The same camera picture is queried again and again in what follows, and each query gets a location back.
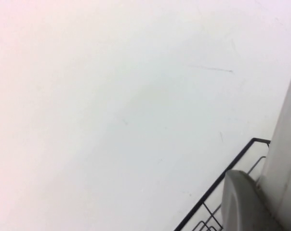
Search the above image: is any black wire dish rack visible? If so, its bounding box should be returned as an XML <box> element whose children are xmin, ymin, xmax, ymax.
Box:
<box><xmin>173</xmin><ymin>137</ymin><xmax>271</xmax><ymax>231</ymax></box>

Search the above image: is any grey round plate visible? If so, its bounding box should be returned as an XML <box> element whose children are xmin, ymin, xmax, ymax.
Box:
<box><xmin>221</xmin><ymin>54</ymin><xmax>291</xmax><ymax>231</ymax></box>

